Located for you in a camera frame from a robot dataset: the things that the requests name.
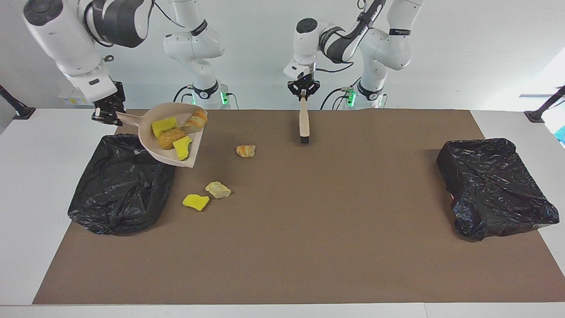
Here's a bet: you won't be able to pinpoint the beige brush black bristles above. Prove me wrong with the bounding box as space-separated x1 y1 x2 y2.
299 88 310 145

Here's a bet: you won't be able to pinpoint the beige plastic dustpan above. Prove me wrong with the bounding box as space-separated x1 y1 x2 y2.
116 102 208 168

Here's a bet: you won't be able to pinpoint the yellow sponge piece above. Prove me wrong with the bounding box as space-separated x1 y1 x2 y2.
172 136 194 161
182 194 211 212
151 117 178 137

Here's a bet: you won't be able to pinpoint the brown bread nugget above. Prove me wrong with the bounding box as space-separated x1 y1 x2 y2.
158 128 187 150

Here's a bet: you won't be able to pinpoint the striped bread roll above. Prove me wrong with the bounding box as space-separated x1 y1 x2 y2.
181 109 208 134

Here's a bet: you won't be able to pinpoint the bin with black bag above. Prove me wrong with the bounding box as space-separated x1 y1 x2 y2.
436 138 560 241
68 134 176 235

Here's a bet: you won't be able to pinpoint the pale crumpled bread piece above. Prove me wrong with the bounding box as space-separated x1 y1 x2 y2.
205 181 232 199

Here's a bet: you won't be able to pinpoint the brown table mat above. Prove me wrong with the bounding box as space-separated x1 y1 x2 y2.
33 109 565 305

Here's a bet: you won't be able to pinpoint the black left base cable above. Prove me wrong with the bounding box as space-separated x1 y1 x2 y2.
320 87 354 110

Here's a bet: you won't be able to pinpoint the black base cable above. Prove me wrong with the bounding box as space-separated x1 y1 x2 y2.
172 85 195 110
320 87 354 110

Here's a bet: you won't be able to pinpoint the white wall box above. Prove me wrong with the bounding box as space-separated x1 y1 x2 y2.
58 91 95 106

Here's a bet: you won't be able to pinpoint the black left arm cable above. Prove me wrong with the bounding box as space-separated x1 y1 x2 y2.
316 0 380 73

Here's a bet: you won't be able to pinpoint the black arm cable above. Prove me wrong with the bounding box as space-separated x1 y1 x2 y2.
88 0 186 62
316 0 380 73

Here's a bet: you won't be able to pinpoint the black right base cable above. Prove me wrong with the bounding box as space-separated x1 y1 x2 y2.
172 85 195 110

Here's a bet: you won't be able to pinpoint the black camera stand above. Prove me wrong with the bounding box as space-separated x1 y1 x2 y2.
0 84 36 120
524 85 565 123

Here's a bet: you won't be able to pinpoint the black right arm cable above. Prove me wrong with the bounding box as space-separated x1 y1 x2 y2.
88 0 186 62

